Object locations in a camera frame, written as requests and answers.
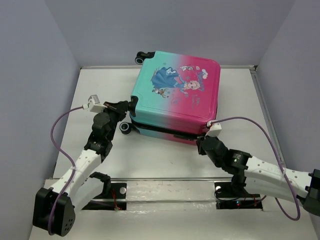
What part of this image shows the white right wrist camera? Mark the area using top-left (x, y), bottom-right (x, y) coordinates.
top-left (205, 121), bottom-right (222, 137)

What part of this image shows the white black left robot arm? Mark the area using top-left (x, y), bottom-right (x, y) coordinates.
top-left (32, 95), bottom-right (133, 237)

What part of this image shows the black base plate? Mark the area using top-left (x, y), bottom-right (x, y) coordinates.
top-left (214, 181), bottom-right (263, 210)
top-left (82, 182), bottom-right (127, 211)

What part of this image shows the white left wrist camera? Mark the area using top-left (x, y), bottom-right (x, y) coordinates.
top-left (82, 94), bottom-right (107, 114)

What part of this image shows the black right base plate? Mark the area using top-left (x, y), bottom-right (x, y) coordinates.
top-left (214, 181), bottom-right (263, 210)

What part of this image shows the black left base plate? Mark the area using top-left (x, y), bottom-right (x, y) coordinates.
top-left (82, 182), bottom-right (127, 211)

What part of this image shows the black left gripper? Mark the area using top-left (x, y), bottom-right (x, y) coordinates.
top-left (100, 100), bottom-right (128, 141)

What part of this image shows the pink teal kids suitcase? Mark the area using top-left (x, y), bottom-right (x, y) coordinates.
top-left (119, 50), bottom-right (221, 145)

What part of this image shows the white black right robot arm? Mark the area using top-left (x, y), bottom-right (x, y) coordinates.
top-left (196, 136), bottom-right (320, 216)

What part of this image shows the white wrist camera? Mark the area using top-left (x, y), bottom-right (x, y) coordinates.
top-left (82, 94), bottom-right (107, 114)
top-left (205, 121), bottom-right (222, 137)

